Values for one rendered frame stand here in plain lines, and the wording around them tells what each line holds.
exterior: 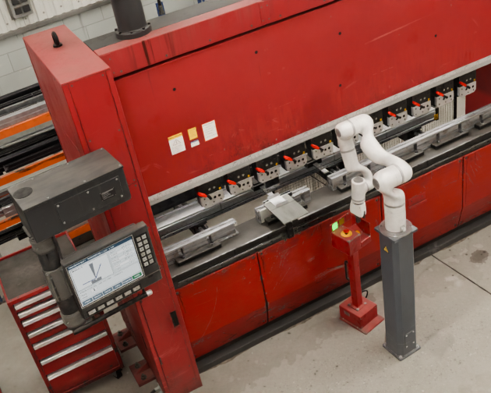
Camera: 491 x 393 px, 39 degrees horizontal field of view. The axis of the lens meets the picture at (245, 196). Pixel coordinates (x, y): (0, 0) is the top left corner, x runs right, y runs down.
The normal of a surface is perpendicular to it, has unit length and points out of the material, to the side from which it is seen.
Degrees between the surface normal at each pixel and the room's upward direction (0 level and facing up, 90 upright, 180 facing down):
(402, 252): 90
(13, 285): 0
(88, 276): 90
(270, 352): 0
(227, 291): 90
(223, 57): 90
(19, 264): 0
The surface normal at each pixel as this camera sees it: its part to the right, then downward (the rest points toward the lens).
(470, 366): -0.16, -0.82
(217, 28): 0.46, 0.44
